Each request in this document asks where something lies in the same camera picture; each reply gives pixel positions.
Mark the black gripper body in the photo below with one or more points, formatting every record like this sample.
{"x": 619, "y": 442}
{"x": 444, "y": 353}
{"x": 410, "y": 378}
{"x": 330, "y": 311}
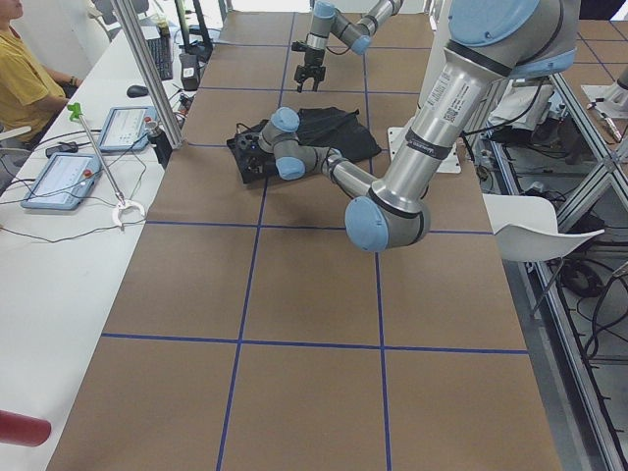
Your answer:
{"x": 254, "y": 158}
{"x": 312, "y": 63}

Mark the black graphic t-shirt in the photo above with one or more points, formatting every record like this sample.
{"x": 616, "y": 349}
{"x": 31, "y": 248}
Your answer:
{"x": 321, "y": 127}

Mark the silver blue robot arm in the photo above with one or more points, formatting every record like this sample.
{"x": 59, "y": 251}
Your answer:
{"x": 487, "y": 41}
{"x": 326, "y": 20}

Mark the black steel-capped water bottle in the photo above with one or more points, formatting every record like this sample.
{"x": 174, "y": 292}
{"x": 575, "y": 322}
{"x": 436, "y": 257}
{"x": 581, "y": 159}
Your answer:
{"x": 158, "y": 139}

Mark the far blue teach pendant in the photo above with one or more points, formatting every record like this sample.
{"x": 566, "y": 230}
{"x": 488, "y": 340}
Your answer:
{"x": 124, "y": 128}

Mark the blue teach pendant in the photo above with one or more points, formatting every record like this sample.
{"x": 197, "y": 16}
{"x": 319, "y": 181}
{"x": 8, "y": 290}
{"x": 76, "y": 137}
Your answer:
{"x": 65, "y": 181}
{"x": 124, "y": 128}

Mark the black computer mouse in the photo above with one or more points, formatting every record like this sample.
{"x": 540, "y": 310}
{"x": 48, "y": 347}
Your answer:
{"x": 136, "y": 91}

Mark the black keyboard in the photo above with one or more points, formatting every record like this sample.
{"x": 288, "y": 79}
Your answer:
{"x": 161, "y": 54}

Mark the grabber stick white claw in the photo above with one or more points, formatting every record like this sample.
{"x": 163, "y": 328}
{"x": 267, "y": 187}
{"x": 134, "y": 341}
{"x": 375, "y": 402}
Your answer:
{"x": 123, "y": 204}

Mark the near blue teach pendant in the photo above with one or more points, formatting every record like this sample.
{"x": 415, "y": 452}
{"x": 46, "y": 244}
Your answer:
{"x": 65, "y": 181}

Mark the person in yellow shirt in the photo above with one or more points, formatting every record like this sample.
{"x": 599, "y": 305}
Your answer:
{"x": 32, "y": 95}

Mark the white plastic chair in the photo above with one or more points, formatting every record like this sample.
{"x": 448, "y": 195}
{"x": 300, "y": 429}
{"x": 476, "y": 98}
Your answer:
{"x": 527, "y": 231}

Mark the red cylinder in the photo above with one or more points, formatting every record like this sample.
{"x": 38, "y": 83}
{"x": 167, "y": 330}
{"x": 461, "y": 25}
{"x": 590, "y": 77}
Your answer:
{"x": 18, "y": 429}

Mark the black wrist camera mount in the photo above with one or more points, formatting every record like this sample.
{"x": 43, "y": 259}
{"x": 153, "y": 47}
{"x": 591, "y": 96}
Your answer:
{"x": 299, "y": 46}

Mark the aluminium frame post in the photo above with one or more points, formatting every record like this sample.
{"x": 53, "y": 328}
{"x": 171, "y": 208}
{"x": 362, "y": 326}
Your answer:
{"x": 133, "y": 31}

